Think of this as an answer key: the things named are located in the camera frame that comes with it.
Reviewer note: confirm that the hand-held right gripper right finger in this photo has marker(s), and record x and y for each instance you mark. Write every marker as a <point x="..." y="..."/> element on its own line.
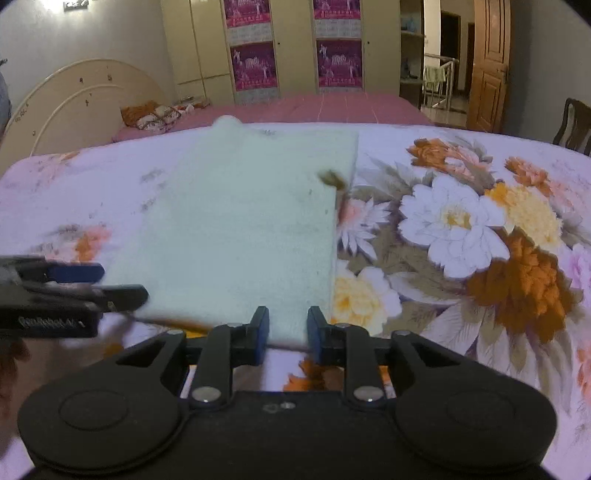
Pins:
<point x="314" y="336"/>

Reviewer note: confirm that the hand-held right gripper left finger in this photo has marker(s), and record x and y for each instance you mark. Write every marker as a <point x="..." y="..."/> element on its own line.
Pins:
<point x="261" y="333"/>

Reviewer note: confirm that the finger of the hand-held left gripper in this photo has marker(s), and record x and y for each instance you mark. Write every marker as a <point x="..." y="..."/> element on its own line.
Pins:
<point x="124" y="296"/>
<point x="78" y="273"/>

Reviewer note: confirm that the light green towel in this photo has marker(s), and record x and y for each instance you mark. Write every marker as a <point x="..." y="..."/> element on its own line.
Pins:
<point x="240" y="230"/>

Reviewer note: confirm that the person's left forearm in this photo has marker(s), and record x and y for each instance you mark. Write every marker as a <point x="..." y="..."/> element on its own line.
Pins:
<point x="10" y="364"/>

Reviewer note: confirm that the cream curved headboard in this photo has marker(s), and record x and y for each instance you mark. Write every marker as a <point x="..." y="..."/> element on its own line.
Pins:
<point x="69" y="106"/>

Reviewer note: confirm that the orange patterned pillow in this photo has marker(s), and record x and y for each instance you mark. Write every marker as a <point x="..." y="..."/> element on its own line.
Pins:
<point x="152" y="115"/>

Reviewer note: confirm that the floral printed blanket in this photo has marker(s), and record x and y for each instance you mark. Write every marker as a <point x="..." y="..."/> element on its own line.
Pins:
<point x="461" y="230"/>

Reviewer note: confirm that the stack of books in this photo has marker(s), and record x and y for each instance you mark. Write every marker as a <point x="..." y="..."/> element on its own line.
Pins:
<point x="190" y="99"/>

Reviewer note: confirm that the pink checked bed sheet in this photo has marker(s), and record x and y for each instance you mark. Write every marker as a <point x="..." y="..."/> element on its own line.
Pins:
<point x="323" y="108"/>

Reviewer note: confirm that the built-in shelf desk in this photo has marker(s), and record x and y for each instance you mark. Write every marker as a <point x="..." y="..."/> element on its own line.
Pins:
<point x="411" y="78"/>

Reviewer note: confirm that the cream wardrobe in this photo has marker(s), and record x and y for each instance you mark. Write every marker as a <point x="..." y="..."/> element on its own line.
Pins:
<point x="295" y="50"/>

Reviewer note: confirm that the green cloth on railing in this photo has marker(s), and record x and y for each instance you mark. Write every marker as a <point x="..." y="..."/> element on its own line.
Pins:
<point x="433" y="77"/>

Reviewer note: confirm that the metal stair railing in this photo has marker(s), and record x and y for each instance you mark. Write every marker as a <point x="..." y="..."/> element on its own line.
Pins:
<point x="445" y="78"/>

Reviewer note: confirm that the brown wooden door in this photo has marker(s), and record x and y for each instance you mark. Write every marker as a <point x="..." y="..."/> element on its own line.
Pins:
<point x="489" y="69"/>

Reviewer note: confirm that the dark wooden chair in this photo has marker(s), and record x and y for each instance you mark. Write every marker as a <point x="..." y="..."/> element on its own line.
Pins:
<point x="575" y="129"/>

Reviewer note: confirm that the purple wall poster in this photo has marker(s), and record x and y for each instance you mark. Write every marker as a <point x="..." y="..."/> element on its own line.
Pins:
<point x="255" y="67"/>
<point x="337" y="9"/>
<point x="339" y="64"/>
<point x="247" y="13"/>

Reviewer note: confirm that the wall lamp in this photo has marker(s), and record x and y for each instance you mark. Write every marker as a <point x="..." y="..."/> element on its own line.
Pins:
<point x="76" y="3"/>

